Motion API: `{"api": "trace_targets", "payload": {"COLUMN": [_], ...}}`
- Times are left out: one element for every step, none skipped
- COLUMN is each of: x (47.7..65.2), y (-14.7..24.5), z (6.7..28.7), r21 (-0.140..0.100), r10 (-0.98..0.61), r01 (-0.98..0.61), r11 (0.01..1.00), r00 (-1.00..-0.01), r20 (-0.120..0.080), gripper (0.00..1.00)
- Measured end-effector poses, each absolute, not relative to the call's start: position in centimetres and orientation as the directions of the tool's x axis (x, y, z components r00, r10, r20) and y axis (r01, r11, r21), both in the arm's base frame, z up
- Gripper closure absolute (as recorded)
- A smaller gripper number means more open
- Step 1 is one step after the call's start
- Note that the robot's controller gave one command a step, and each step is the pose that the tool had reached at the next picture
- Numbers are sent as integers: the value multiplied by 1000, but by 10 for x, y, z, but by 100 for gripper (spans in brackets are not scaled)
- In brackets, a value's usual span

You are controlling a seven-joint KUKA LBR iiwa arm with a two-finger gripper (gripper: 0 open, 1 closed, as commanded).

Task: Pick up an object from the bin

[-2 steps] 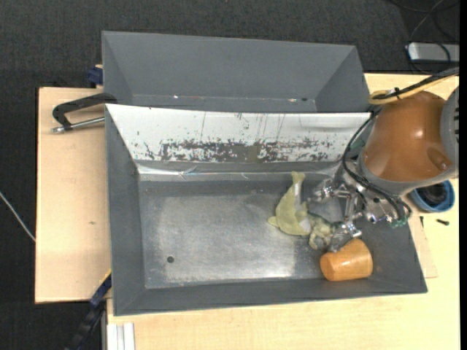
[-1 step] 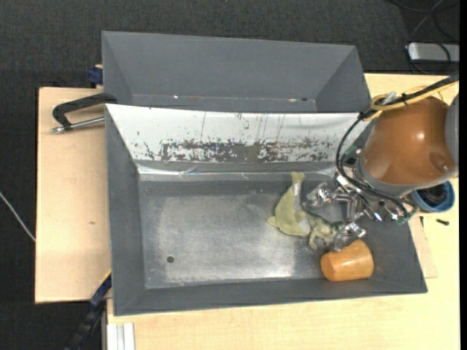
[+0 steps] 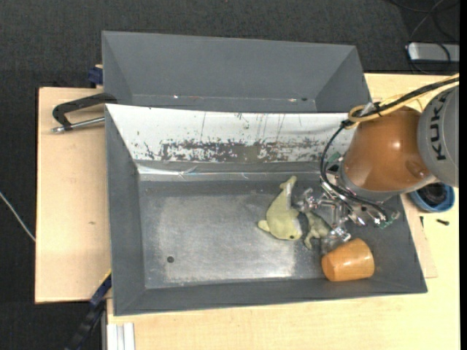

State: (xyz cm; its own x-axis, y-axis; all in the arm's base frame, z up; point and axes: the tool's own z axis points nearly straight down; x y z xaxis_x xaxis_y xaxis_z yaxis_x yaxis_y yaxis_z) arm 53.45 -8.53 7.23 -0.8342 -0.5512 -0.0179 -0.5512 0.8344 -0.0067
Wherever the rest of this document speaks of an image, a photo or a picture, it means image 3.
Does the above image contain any yellow-green toy dolphin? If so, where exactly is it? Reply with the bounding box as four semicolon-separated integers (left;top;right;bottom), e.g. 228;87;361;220
257;175;304;242

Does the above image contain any grey metal bin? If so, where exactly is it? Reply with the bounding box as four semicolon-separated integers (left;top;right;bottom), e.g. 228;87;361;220
101;30;429;317

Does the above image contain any orange cup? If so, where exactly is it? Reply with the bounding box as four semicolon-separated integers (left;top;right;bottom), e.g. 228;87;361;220
320;237;376;283

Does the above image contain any blue tape roll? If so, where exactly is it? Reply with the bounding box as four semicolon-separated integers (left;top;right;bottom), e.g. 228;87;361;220
407;182;457;213

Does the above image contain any pale wood flat board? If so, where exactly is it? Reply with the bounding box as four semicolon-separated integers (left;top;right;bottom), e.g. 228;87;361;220
34;85;113;304

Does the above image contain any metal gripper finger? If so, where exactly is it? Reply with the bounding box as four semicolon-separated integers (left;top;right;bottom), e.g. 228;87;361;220
296;189;328;213
321;225;352;249

